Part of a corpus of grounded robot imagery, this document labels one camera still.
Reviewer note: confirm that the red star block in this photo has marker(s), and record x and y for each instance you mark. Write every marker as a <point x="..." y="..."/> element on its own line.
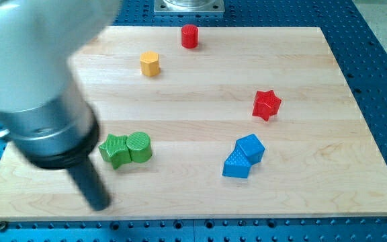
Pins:
<point x="266" y="104"/>

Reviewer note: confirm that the blue cube block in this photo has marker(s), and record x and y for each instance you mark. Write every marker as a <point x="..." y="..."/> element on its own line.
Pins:
<point x="252" y="148"/>

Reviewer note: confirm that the green star block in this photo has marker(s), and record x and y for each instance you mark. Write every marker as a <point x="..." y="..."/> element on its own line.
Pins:
<point x="114" y="150"/>

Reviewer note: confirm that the blue perforated metal table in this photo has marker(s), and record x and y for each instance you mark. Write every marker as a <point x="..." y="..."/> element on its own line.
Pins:
<point x="363" y="61"/>

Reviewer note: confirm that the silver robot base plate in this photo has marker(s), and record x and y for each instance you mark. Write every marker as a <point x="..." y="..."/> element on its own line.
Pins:
<point x="189" y="6"/>

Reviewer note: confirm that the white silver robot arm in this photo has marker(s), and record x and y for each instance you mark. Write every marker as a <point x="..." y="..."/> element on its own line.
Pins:
<point x="41" y="107"/>

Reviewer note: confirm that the green cylinder block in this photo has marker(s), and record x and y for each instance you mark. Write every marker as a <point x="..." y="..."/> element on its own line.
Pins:
<point x="139" y="145"/>

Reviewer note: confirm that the yellow hexagon block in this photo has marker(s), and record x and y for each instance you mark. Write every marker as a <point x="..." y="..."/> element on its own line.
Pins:
<point x="149" y="63"/>

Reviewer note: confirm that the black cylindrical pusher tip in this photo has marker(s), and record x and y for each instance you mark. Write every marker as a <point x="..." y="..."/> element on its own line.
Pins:
<point x="90" y="184"/>

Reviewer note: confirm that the light wooden board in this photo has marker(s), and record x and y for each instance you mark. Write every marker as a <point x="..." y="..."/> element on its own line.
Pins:
<point x="320" y="157"/>

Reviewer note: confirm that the blue triangular block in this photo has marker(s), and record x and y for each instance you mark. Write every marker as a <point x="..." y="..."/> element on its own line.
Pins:
<point x="236" y="165"/>

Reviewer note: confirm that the red cylinder block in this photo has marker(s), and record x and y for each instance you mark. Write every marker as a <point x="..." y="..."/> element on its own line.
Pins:
<point x="189" y="36"/>

